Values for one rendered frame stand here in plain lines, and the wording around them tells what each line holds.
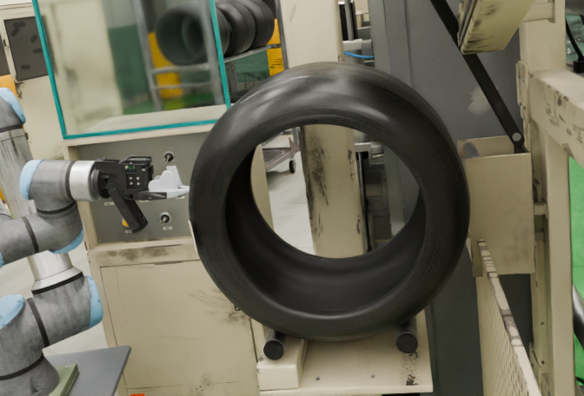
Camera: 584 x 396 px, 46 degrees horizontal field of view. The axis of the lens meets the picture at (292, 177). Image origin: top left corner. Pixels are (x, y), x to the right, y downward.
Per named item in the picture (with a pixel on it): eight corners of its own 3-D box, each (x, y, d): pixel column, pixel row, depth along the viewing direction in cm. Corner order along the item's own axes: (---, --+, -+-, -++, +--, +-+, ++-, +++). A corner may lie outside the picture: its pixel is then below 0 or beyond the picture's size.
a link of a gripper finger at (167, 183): (187, 173, 146) (145, 172, 147) (189, 200, 147) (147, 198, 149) (191, 168, 149) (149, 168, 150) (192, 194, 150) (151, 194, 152)
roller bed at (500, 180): (464, 247, 186) (456, 140, 178) (520, 242, 184) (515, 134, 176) (473, 277, 167) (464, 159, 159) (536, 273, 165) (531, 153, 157)
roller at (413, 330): (390, 276, 175) (401, 262, 174) (405, 286, 175) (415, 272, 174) (391, 346, 142) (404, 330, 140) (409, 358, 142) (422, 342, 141)
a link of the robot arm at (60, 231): (31, 245, 163) (19, 201, 157) (79, 227, 169) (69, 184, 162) (43, 264, 156) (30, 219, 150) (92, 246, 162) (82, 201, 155)
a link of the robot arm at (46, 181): (40, 188, 161) (29, 150, 156) (91, 189, 160) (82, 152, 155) (22, 210, 153) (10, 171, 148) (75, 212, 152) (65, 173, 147)
